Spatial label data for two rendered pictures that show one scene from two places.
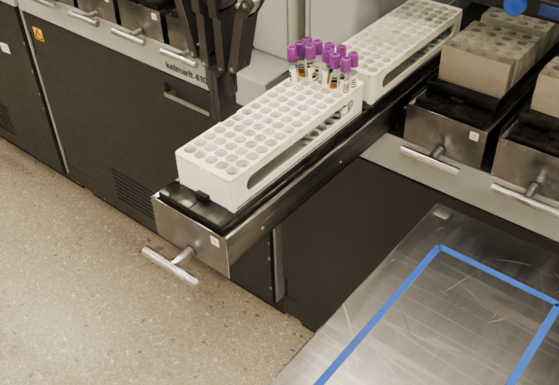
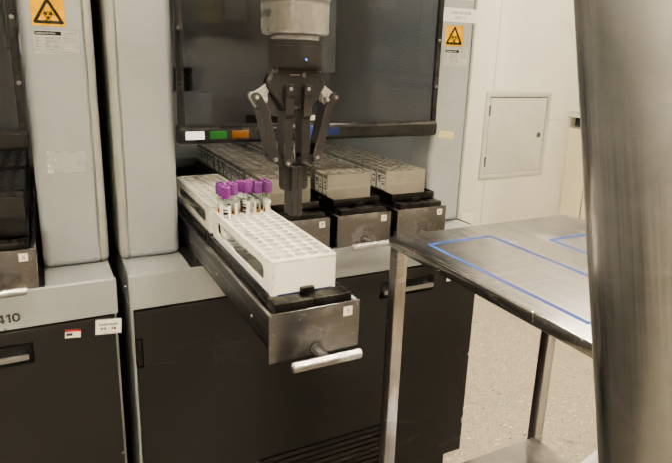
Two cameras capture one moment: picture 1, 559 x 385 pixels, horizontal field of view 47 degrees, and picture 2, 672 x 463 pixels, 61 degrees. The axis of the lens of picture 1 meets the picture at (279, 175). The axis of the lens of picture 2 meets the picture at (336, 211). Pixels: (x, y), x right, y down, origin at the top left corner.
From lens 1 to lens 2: 0.86 m
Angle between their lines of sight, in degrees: 64
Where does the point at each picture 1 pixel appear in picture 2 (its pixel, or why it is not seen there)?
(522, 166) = (354, 229)
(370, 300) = (463, 267)
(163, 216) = (283, 330)
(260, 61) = (73, 270)
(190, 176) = (291, 277)
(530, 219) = (365, 265)
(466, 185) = not seen: hidden behind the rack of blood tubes
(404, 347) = (505, 268)
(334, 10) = (155, 188)
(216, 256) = (347, 328)
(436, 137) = not seen: hidden behind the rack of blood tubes
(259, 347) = not seen: outside the picture
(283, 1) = (91, 199)
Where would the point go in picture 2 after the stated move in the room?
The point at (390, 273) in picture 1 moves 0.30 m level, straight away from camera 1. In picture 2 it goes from (444, 258) to (302, 224)
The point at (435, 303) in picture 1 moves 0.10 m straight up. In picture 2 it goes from (475, 255) to (480, 197)
